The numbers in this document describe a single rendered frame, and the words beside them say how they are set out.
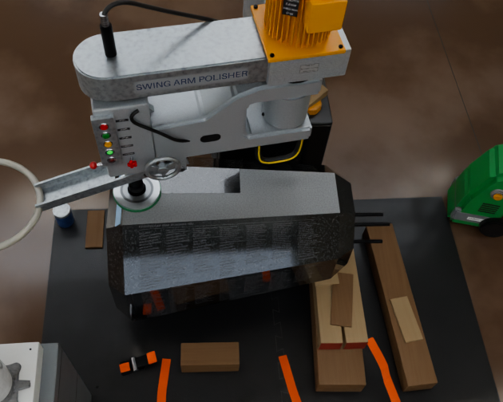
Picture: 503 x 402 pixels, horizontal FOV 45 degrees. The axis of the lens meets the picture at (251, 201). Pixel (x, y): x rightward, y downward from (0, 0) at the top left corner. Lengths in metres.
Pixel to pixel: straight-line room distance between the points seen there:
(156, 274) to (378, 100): 2.27
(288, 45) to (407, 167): 2.11
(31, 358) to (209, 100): 1.20
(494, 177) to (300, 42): 1.79
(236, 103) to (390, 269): 1.62
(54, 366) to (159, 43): 1.31
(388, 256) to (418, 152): 0.92
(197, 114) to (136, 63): 0.36
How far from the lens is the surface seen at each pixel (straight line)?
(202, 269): 2.85
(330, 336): 3.21
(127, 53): 2.20
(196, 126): 2.39
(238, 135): 2.49
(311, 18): 2.03
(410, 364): 3.39
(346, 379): 3.27
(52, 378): 2.60
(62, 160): 4.08
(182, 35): 2.25
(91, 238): 3.70
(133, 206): 2.81
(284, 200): 2.85
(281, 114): 2.48
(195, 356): 3.25
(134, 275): 2.86
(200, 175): 2.91
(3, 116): 4.41
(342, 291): 3.31
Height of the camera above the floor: 3.22
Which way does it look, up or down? 58 degrees down
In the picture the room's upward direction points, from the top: 6 degrees clockwise
